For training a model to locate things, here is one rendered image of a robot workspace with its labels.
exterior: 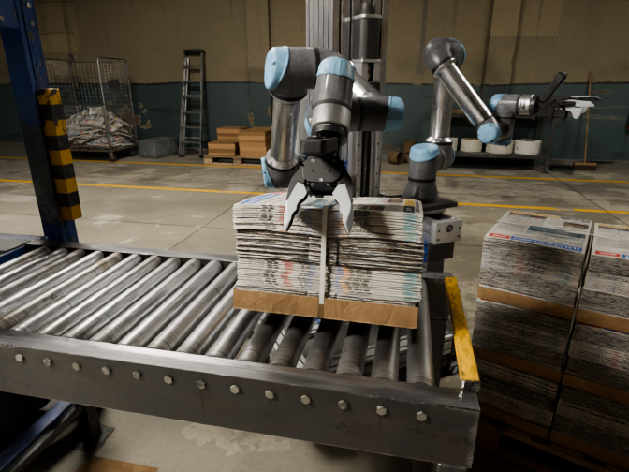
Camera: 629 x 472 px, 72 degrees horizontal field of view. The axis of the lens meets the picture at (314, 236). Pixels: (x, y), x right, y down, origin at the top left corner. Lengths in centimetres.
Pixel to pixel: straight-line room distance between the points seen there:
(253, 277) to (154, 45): 849
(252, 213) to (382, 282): 29
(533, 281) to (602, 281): 18
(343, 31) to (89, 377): 143
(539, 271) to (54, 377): 132
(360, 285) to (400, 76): 720
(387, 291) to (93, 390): 61
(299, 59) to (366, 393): 91
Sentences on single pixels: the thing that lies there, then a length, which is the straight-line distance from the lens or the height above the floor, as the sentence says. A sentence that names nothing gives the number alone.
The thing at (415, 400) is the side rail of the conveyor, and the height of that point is 80.
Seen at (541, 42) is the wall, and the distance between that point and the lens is 821.
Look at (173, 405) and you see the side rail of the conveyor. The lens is 93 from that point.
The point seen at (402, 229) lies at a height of 103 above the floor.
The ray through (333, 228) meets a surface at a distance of 84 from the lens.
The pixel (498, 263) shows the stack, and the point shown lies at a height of 74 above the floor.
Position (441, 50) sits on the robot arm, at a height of 141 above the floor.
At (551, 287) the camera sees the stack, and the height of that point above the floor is 70.
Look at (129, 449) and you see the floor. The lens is 194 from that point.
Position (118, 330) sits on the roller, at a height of 79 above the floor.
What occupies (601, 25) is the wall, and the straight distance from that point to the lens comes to 845.
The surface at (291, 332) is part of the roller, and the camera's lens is 93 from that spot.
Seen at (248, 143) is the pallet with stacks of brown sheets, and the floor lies 36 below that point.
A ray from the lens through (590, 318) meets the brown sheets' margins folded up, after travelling 157.
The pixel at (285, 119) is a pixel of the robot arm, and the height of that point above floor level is 119.
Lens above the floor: 129
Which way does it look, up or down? 19 degrees down
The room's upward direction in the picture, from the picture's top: straight up
